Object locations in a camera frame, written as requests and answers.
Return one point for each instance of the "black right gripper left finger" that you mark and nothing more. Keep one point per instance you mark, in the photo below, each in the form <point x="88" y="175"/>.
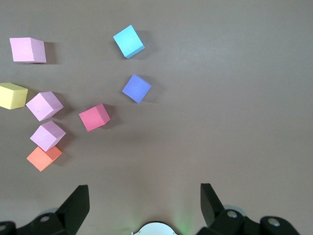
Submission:
<point x="73" y="210"/>

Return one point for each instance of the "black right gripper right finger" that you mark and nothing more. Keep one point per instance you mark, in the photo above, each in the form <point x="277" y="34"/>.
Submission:
<point x="210" y="208"/>

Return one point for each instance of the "orange foam block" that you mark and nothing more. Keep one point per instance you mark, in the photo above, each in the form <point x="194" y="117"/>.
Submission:
<point x="41" y="160"/>

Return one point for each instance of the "pink foam block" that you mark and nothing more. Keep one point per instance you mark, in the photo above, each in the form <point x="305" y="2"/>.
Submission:
<point x="46" y="137"/>
<point x="42" y="107"/>
<point x="24" y="50"/>

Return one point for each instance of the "yellow foam block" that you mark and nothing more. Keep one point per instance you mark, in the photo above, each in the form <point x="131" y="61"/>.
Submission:
<point x="12" y="96"/>

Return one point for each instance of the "red foam block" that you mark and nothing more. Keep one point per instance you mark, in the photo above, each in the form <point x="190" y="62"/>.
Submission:
<point x="93" y="118"/>

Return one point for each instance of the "brown table cover sheet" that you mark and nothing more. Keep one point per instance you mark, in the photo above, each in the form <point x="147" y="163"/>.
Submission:
<point x="220" y="98"/>

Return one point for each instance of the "purple foam block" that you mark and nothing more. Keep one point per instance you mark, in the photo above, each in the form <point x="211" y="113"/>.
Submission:
<point x="135" y="88"/>

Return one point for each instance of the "light blue foam block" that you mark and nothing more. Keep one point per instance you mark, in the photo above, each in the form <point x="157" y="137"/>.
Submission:
<point x="128" y="41"/>

